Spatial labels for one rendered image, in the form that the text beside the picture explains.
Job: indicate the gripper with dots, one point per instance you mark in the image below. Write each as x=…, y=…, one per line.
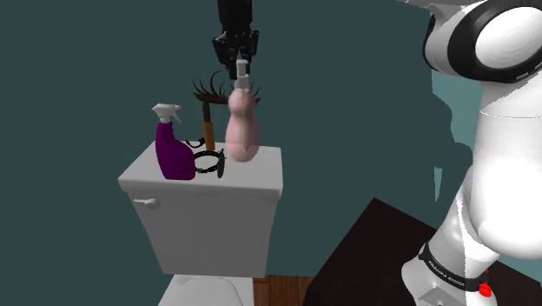
x=235, y=17

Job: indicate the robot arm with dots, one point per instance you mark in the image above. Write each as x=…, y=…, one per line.
x=504, y=178

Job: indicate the pink soap dispenser bottle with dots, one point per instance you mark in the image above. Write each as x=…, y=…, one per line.
x=241, y=131

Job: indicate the purple spray bottle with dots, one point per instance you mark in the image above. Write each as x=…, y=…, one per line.
x=173, y=159

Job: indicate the white toilet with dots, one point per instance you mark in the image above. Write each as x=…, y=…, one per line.
x=211, y=220

